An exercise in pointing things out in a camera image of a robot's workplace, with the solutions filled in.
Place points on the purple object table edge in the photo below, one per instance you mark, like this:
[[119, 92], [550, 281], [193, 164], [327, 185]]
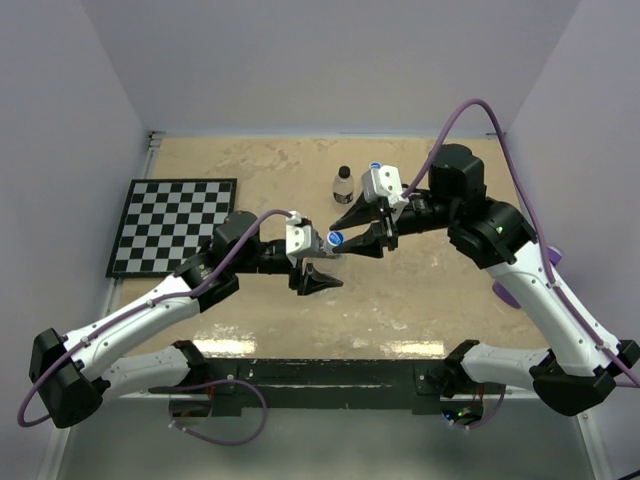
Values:
[[555, 255]]

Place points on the small clear plastic bottle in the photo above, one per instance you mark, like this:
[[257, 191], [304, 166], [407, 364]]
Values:
[[343, 190]]

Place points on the black bottle cap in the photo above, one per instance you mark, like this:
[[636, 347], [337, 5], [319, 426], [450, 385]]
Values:
[[344, 172]]

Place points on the aluminium rail left edge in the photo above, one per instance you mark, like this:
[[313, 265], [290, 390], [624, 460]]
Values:
[[125, 233]]

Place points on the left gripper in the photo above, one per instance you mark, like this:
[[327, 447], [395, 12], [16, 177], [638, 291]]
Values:
[[310, 281]]

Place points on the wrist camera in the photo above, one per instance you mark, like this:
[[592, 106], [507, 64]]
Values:
[[301, 238], [390, 186]]

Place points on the black white checkerboard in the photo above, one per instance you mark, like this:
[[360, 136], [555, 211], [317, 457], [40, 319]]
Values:
[[177, 216]]

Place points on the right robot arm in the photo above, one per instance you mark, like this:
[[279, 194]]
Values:
[[579, 367]]

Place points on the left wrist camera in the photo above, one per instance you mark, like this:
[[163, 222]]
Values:
[[301, 238]]

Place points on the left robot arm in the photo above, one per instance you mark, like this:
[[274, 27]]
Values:
[[73, 374]]

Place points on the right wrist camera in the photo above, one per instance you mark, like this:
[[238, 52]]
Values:
[[390, 186]]

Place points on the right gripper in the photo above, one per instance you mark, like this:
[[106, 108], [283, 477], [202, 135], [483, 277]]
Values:
[[372, 241]]

